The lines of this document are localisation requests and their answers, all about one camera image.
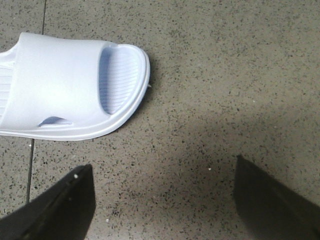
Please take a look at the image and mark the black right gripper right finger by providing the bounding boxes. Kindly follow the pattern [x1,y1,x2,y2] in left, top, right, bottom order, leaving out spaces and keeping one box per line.
[233,155,320,240]

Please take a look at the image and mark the light blue slipper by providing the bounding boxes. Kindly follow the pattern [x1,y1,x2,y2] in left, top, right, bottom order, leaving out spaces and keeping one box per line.
[0,32,150,141]

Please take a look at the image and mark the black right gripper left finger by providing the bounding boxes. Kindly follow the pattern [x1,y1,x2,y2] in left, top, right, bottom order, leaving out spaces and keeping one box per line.
[0,164,96,240]

